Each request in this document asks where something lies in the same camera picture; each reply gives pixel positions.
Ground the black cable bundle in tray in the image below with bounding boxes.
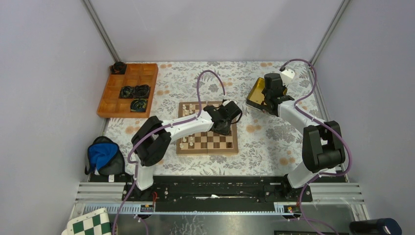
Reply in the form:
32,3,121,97
119,84,151,99

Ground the floral table cloth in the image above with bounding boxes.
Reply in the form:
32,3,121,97
104,61,338,177

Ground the wooden chess board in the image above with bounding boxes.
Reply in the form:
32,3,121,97
176,101,239,156

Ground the green black coil in tray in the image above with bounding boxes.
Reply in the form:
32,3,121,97
130,99,148,113

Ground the dark cylinder bottle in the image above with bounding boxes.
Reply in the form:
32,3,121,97
349,218,402,235

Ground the green checkered roll mat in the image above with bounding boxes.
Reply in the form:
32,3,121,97
61,208,112,235

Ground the black mounting rail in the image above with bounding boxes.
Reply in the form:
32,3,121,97
122,176,312,212

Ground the black item tray corner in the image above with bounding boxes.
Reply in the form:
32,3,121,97
110,62,127,75

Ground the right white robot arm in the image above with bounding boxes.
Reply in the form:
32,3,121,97
262,73,346,202

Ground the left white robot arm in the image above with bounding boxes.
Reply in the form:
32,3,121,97
127,100,242,201

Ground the gold metal tin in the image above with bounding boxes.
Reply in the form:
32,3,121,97
246,77,267,112

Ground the orange compartment tray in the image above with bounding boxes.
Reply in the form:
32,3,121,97
97,63,158,118

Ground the blue cloth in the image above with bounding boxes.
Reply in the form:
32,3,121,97
84,136,125,176

